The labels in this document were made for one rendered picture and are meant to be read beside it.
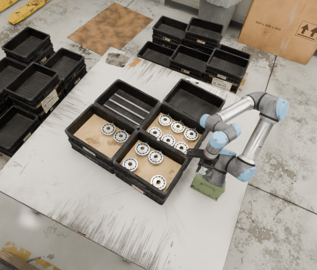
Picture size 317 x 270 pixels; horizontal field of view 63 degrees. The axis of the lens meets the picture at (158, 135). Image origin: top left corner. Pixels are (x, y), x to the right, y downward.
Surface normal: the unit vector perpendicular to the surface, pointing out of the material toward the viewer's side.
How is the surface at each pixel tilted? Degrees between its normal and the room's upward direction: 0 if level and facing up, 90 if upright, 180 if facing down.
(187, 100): 0
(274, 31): 76
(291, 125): 0
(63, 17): 0
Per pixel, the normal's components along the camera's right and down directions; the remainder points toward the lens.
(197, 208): 0.07, -0.54
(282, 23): -0.39, 0.62
